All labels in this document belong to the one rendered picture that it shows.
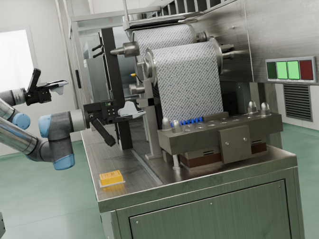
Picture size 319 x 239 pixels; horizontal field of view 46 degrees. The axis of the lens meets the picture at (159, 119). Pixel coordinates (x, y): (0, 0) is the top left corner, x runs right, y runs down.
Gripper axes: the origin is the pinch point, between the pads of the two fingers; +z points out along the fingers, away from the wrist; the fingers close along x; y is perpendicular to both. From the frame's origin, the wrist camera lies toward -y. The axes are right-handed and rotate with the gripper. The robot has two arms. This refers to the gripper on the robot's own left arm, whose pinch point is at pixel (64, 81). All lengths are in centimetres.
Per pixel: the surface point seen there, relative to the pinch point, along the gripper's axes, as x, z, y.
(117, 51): 27.7, 19.4, -13.4
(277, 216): 99, 41, 39
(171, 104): 63, 24, 4
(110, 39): 23.2, 18.7, -18.5
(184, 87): 63, 31, -1
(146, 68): 55, 20, -10
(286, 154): 95, 48, 20
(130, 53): 30.4, 24.0, -12.0
